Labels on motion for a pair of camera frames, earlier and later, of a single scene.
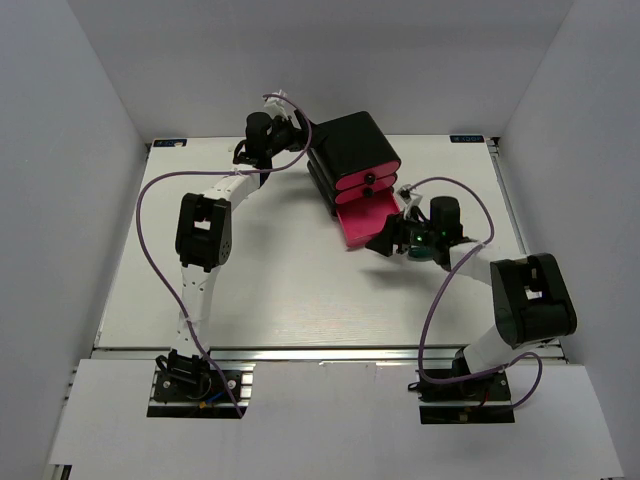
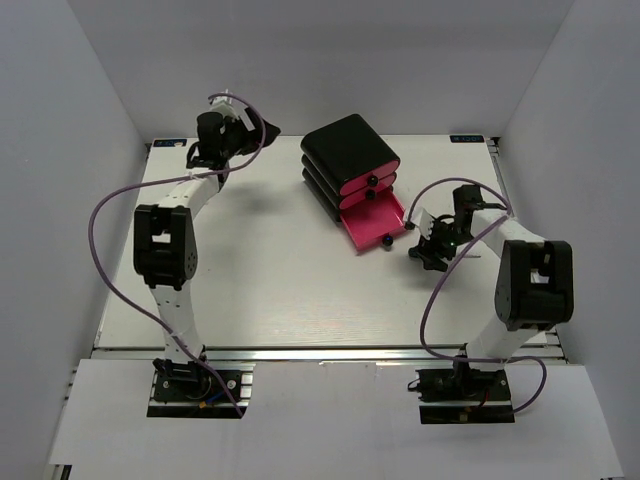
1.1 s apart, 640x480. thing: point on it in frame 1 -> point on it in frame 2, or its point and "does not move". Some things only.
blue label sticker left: (169, 142) does not move
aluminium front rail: (300, 354) does not move
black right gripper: (393, 233) -> (426, 251)
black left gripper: (301, 138) -> (253, 138)
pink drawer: (366, 191) does not move
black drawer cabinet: (354, 168) does not move
